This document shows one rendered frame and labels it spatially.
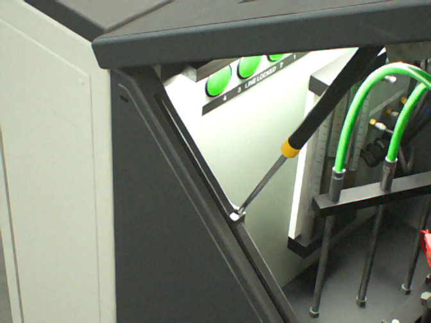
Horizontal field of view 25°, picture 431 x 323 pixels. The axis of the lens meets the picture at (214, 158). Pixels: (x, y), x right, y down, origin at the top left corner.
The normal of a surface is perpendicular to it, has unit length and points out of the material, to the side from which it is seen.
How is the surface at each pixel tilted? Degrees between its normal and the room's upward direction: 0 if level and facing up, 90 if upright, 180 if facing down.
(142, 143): 90
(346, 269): 0
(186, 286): 90
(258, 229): 90
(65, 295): 90
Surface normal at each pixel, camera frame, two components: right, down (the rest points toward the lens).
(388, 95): 0.73, 0.47
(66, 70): -0.69, 0.44
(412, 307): 0.05, -0.77
